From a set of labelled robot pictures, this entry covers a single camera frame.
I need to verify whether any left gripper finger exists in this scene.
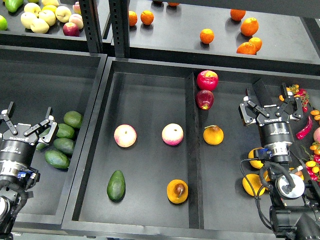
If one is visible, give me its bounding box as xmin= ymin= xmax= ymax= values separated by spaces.
xmin=23 ymin=107 xmax=59 ymax=145
xmin=0 ymin=101 xmax=18 ymax=135

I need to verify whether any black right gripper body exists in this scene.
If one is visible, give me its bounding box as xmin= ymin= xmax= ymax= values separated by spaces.
xmin=256 ymin=112 xmax=295 ymax=147

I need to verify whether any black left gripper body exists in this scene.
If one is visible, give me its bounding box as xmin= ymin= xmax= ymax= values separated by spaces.
xmin=0 ymin=123 xmax=39 ymax=169

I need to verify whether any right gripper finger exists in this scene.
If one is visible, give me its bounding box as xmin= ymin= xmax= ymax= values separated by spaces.
xmin=238 ymin=88 xmax=270 ymax=125
xmin=275 ymin=82 xmax=304 ymax=122

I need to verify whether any dark green avocado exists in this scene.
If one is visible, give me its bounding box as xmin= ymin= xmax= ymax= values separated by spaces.
xmin=106 ymin=170 xmax=126 ymax=202

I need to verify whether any yellow pear with brown stem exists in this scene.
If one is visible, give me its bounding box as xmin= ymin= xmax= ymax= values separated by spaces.
xmin=166 ymin=179 xmax=189 ymax=204

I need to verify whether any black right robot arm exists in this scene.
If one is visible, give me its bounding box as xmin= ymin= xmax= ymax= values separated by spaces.
xmin=238 ymin=79 xmax=320 ymax=240

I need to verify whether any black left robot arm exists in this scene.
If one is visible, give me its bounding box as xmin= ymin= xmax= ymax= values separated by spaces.
xmin=0 ymin=102 xmax=59 ymax=240

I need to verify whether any green avocado hidden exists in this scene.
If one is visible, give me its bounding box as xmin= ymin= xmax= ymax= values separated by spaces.
xmin=35 ymin=127 xmax=52 ymax=151

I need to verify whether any green avocado bottom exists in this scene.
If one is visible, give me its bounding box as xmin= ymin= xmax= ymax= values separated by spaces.
xmin=44 ymin=149 xmax=70 ymax=169

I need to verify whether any green avocado top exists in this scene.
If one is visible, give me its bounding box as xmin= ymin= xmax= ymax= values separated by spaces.
xmin=63 ymin=110 xmax=83 ymax=129

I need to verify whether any yellow pear upper right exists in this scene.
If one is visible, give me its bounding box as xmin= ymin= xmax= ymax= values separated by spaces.
xmin=248 ymin=147 xmax=264 ymax=169

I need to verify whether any yellow pear near divider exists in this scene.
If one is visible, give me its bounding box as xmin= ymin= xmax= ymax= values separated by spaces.
xmin=203 ymin=125 xmax=224 ymax=145

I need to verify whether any yellow pear lower right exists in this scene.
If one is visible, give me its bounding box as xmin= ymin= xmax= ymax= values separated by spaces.
xmin=289 ymin=166 xmax=305 ymax=181

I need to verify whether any yellow pear lower left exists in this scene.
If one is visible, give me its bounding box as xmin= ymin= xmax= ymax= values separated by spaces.
xmin=242 ymin=173 xmax=263 ymax=197

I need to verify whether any cherry tomato bunch top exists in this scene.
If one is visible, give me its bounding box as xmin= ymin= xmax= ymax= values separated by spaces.
xmin=286 ymin=84 xmax=309 ymax=113

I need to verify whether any cherry tomato bunch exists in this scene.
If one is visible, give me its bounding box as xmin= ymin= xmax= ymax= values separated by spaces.
xmin=286 ymin=84 xmax=309 ymax=113
xmin=301 ymin=140 xmax=320 ymax=184

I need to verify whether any red chili pepper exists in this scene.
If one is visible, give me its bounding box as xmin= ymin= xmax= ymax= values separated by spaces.
xmin=295 ymin=116 xmax=313 ymax=140

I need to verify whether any orange cherry tomatoes pair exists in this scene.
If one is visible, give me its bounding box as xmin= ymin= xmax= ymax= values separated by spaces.
xmin=310 ymin=109 xmax=320 ymax=121

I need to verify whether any pink peach right edge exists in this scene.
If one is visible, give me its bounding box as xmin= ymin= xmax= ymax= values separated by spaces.
xmin=313 ymin=127 xmax=320 ymax=142

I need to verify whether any dark red apple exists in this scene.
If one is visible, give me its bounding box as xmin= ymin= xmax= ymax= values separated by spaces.
xmin=195 ymin=89 xmax=214 ymax=110

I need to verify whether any bright red apple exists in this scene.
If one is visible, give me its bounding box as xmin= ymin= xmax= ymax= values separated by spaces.
xmin=196 ymin=70 xmax=219 ymax=92

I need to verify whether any black left tray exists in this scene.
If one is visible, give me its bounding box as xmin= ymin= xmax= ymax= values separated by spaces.
xmin=0 ymin=45 xmax=107 ymax=232

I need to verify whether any black tray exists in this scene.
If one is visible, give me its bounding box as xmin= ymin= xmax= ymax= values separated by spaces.
xmin=0 ymin=45 xmax=107 ymax=232
xmin=62 ymin=58 xmax=320 ymax=240

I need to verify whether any cherry tomato bunch bottom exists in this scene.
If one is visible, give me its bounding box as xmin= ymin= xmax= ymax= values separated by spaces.
xmin=301 ymin=140 xmax=320 ymax=184

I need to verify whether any orange on shelf front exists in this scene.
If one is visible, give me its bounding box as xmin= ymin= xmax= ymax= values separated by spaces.
xmin=236 ymin=41 xmax=257 ymax=55

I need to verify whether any orange on shelf right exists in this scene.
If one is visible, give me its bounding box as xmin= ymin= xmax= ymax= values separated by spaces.
xmin=248 ymin=37 xmax=263 ymax=52

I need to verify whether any pink yellow peach left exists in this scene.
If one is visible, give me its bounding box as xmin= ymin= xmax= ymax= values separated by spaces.
xmin=113 ymin=124 xmax=137 ymax=148

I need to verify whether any pink yellow peach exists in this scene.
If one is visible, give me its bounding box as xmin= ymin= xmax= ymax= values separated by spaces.
xmin=113 ymin=124 xmax=137 ymax=148
xmin=161 ymin=123 xmax=184 ymax=146

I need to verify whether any large orange on shelf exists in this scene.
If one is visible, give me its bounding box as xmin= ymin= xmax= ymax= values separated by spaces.
xmin=240 ymin=17 xmax=259 ymax=37

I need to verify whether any orange on shelf middle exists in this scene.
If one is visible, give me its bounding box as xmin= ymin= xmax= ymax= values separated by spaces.
xmin=199 ymin=28 xmax=215 ymax=44

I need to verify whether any pink yellow peach right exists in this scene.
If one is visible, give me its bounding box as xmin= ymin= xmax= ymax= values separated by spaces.
xmin=161 ymin=123 xmax=184 ymax=146

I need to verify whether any orange on shelf top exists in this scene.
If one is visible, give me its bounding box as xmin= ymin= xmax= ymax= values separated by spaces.
xmin=230 ymin=9 xmax=247 ymax=22

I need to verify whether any green apple shelf edge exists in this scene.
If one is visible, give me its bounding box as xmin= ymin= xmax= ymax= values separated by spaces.
xmin=0 ymin=15 xmax=8 ymax=31

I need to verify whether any pale yellow apple front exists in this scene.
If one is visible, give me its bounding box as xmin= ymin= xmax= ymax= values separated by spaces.
xmin=30 ymin=18 xmax=50 ymax=34

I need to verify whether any pale yellow apple left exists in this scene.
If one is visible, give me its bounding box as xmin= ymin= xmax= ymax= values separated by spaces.
xmin=20 ymin=12 xmax=37 ymax=30

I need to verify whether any black centre tray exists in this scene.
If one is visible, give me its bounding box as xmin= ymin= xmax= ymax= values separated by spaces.
xmin=62 ymin=58 xmax=320 ymax=240

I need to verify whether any red apple on shelf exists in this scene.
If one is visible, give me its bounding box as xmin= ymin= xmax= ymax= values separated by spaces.
xmin=62 ymin=22 xmax=80 ymax=37

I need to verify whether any pale yellow apple middle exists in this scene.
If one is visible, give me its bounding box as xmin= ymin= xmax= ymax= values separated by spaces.
xmin=38 ymin=9 xmax=56 ymax=27

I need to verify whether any pink peach on shelf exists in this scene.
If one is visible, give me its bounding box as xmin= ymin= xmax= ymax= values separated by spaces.
xmin=69 ymin=13 xmax=84 ymax=30

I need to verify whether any black shelf post left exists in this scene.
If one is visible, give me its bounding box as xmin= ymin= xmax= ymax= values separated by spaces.
xmin=79 ymin=0 xmax=103 ymax=54

